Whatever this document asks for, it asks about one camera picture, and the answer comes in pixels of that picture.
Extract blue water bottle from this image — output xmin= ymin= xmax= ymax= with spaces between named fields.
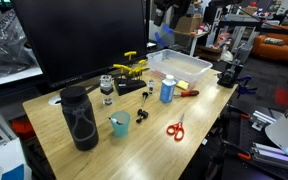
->
xmin=160 ymin=75 xmax=176 ymax=103

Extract clear plastic container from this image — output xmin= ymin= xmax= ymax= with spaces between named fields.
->
xmin=147 ymin=49 xmax=212 ymax=90

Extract large black water bottle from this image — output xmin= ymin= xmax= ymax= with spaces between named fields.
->
xmin=60 ymin=86 xmax=99 ymax=151

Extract small clear vial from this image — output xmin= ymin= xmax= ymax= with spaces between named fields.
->
xmin=148 ymin=79 xmax=155 ymax=94

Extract small black knob tool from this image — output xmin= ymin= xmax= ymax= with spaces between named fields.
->
xmin=136 ymin=109 xmax=148 ymax=123

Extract yellow hex key set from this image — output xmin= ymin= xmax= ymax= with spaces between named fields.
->
xmin=112 ymin=50 xmax=150 ymax=97

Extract teal plastic cup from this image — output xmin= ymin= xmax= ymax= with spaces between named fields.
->
xmin=109 ymin=111 xmax=130 ymax=137

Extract yellow sponge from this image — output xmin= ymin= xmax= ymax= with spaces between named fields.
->
xmin=176 ymin=80 xmax=189 ymax=90

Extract clear glass jar black band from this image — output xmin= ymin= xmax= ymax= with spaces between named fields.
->
xmin=100 ymin=75 xmax=114 ymax=105

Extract black marker in cup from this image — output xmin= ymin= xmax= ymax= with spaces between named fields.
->
xmin=108 ymin=117 xmax=123 ymax=125

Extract red scissors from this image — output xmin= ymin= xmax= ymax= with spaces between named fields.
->
xmin=166 ymin=115 xmax=185 ymax=141

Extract black table clamp vise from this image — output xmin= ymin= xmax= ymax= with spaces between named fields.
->
xmin=217 ymin=44 xmax=251 ymax=88

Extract black computer monitor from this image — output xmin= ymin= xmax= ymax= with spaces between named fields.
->
xmin=11 ymin=0 xmax=147 ymax=88

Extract blue spring clamp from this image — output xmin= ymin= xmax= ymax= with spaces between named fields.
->
xmin=236 ymin=75 xmax=257 ymax=97

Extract grey plastic bag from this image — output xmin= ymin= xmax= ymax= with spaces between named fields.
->
xmin=0 ymin=9 xmax=32 ymax=78

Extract orange sofa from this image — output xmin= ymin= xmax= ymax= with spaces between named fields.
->
xmin=251 ymin=26 xmax=288 ymax=62

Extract black handled metal pin tool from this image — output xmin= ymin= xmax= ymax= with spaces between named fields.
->
xmin=141 ymin=92 xmax=149 ymax=107

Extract red handled screwdriver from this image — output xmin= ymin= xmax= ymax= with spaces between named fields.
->
xmin=173 ymin=90 xmax=199 ymax=97

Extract aluminium extrusion rail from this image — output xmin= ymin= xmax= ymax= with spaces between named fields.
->
xmin=251 ymin=143 xmax=288 ymax=169

